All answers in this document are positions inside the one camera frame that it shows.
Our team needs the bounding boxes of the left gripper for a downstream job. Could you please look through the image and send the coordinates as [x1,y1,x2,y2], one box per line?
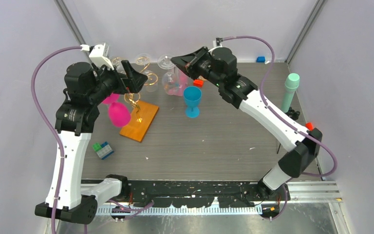
[88,60,147,105]

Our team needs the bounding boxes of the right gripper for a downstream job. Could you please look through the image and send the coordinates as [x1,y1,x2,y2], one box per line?
[170,47,223,88]

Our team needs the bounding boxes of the clear wine glass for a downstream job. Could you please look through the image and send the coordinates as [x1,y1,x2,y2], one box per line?
[135,53,158,93]
[157,54,179,94]
[110,57,125,74]

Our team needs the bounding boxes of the blue plastic wine glass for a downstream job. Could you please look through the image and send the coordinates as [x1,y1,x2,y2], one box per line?
[183,86,202,118]

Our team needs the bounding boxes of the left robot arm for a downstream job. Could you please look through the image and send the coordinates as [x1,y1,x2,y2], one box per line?
[35,60,147,224]

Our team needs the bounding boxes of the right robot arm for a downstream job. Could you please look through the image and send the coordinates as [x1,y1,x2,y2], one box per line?
[170,47,322,200]

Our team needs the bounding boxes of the orange wooden rack base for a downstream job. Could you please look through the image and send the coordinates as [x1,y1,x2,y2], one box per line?
[119,101,159,142]

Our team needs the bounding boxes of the pink plastic wine glass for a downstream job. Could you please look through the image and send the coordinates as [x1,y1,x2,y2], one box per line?
[101,94,131,128]

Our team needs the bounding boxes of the pink metronome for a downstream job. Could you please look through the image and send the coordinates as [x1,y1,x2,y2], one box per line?
[167,69,189,97]

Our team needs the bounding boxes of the blue block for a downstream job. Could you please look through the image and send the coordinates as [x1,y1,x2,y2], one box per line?
[256,56,266,63]

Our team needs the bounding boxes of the green blue toy bricks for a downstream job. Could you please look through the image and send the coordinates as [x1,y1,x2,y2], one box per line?
[92,141,114,160]

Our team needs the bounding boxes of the mint green microphone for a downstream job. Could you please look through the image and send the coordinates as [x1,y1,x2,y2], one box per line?
[280,73,300,113]

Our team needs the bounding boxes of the gold wire glass rack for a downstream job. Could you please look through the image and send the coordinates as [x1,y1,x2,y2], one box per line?
[124,53,158,123]

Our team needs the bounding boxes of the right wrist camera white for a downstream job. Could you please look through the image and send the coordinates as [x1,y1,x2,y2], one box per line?
[213,37,223,48]

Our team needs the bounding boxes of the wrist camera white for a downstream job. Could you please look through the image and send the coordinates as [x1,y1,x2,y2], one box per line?
[213,37,223,48]
[80,42,114,70]

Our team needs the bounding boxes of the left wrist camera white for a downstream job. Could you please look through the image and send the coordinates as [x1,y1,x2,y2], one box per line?
[80,42,114,70]

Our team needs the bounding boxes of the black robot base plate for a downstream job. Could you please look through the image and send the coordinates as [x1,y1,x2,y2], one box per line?
[111,180,290,208]

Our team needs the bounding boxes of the orange red block by wall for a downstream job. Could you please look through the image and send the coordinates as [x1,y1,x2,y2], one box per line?
[305,122,314,131]

